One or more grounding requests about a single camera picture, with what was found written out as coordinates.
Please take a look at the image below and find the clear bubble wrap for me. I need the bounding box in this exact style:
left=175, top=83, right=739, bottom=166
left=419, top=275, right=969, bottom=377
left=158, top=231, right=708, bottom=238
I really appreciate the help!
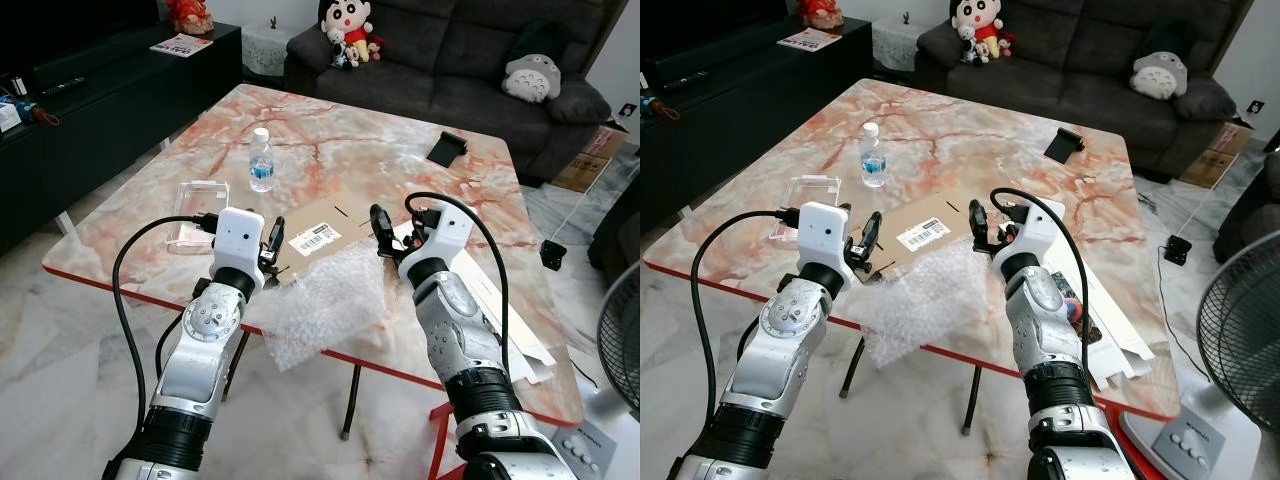
left=260, top=240, right=398, bottom=373
left=858, top=242, right=988, bottom=369

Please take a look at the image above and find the brown cardboard sheet white label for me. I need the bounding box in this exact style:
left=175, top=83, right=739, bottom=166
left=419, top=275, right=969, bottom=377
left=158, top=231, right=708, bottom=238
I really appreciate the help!
left=262, top=195, right=403, bottom=286
left=865, top=190, right=1001, bottom=281

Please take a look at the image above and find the clear plastic water bottle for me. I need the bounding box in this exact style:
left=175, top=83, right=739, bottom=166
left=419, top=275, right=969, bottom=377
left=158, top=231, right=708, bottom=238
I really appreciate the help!
left=248, top=127, right=276, bottom=194
left=860, top=122, right=889, bottom=189

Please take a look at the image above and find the clear plastic box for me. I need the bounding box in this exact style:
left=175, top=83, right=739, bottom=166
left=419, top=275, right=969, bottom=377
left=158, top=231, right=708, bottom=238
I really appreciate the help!
left=165, top=180, right=231, bottom=251
left=770, top=175, right=843, bottom=243

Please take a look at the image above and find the orange marble top table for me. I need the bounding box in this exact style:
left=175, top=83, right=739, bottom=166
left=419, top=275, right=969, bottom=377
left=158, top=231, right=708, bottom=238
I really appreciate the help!
left=42, top=83, right=586, bottom=429
left=642, top=78, right=1183, bottom=421

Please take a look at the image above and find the small colourful packet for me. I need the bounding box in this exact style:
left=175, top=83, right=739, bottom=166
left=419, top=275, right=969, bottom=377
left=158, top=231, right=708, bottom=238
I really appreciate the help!
left=1060, top=295, right=1101, bottom=343

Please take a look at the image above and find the black TV console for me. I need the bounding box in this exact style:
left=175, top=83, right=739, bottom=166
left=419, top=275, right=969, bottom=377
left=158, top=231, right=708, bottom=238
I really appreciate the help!
left=640, top=15, right=874, bottom=236
left=0, top=20, right=244, bottom=256

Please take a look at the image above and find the white lace side table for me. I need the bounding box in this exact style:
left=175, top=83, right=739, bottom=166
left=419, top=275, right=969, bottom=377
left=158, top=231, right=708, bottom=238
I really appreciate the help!
left=240, top=18, right=301, bottom=77
left=872, top=15, right=931, bottom=71

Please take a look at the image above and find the red white magazine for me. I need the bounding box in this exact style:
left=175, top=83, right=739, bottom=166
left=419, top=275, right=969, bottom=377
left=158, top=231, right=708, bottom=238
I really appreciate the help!
left=777, top=28, right=843, bottom=53
left=150, top=33, right=214, bottom=58

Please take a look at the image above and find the cartoon boy plush doll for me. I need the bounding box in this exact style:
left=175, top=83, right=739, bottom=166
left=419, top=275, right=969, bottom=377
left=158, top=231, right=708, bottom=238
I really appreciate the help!
left=318, top=0, right=379, bottom=61
left=950, top=0, right=1006, bottom=56

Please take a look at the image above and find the grey Totoro cushion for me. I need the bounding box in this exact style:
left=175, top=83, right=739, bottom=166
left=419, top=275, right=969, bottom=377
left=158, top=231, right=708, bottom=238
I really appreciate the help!
left=500, top=45, right=563, bottom=104
left=1130, top=48, right=1191, bottom=101

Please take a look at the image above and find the brown cardboard box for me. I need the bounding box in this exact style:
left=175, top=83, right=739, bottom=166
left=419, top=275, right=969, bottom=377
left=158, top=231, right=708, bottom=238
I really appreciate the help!
left=552, top=125, right=629, bottom=194
left=1180, top=120, right=1254, bottom=189

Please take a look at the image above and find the red ornament figure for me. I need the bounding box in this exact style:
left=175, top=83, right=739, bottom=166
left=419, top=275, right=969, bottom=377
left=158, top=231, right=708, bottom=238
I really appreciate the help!
left=165, top=0, right=213, bottom=36
left=797, top=0, right=843, bottom=29

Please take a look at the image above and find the dark grey cushion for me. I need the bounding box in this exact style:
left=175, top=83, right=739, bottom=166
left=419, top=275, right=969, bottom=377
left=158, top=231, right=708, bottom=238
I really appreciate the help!
left=1178, top=75, right=1239, bottom=123
left=545, top=75, right=613, bottom=126

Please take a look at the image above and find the white standing fan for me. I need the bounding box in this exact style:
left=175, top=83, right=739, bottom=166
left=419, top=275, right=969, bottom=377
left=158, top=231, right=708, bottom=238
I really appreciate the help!
left=1118, top=228, right=1280, bottom=480
left=545, top=262, right=641, bottom=480

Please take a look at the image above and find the black television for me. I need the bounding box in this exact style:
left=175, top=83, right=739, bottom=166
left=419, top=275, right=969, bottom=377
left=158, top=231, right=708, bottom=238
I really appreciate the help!
left=0, top=0, right=161, bottom=91
left=640, top=0, right=791, bottom=81

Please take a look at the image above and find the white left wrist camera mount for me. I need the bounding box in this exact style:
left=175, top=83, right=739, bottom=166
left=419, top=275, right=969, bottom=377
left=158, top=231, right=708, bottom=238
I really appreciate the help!
left=213, top=207, right=267, bottom=273
left=797, top=202, right=852, bottom=269

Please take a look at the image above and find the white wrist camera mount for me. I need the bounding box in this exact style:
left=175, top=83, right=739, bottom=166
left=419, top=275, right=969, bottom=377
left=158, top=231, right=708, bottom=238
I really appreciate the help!
left=797, top=202, right=852, bottom=269
left=408, top=198, right=474, bottom=266
left=1000, top=197, right=1067, bottom=259
left=213, top=207, right=267, bottom=273

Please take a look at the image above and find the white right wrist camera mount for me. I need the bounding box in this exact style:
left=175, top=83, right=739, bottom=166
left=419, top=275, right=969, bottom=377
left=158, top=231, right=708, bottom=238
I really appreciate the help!
left=1000, top=197, right=1067, bottom=259
left=408, top=198, right=474, bottom=266

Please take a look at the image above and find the red metal frame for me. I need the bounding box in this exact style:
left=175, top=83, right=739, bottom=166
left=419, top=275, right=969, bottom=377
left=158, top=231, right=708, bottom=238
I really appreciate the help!
left=428, top=400, right=473, bottom=480

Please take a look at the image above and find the blue umbrella brown strap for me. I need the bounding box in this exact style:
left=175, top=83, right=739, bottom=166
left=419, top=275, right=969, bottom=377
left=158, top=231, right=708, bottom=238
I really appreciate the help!
left=640, top=92, right=683, bottom=123
left=0, top=93, right=61, bottom=128

